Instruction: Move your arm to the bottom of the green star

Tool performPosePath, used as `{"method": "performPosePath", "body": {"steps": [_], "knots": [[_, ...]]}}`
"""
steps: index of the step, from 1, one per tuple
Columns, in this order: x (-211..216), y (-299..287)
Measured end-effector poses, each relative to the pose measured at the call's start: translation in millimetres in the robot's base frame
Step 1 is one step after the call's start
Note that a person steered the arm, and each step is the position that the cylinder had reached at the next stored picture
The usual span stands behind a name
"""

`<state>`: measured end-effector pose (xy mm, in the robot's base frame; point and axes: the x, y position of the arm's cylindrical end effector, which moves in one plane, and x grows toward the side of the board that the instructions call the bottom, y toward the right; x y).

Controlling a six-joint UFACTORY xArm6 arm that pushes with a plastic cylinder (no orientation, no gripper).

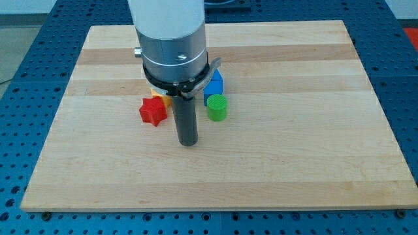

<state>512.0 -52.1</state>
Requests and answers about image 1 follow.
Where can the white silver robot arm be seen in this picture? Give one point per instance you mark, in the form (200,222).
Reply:
(171,34)

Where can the red star block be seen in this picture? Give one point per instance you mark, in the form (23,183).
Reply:
(153,111)

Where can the green cylinder block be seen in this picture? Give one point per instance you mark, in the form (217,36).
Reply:
(217,107)

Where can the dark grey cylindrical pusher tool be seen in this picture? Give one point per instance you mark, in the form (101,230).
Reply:
(185,120)

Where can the blue cube block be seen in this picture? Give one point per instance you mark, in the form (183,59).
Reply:
(215,86)

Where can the yellow block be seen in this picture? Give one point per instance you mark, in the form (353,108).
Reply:
(167,101)

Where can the wooden board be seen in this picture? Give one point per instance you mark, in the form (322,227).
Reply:
(304,131)

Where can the red object at edge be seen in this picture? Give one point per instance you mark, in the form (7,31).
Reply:
(412,33)

